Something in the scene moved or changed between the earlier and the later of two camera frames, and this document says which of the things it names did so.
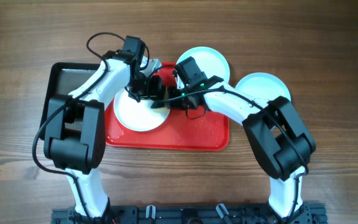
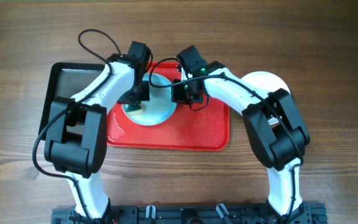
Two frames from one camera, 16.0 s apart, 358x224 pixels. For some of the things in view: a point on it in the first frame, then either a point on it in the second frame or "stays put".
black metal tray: (62, 78) stays put
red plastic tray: (185, 129) stays put
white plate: (138, 116) → (268, 82)
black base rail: (309, 213) stays put
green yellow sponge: (158, 104) → (140, 111)
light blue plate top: (209, 61) → (160, 107)
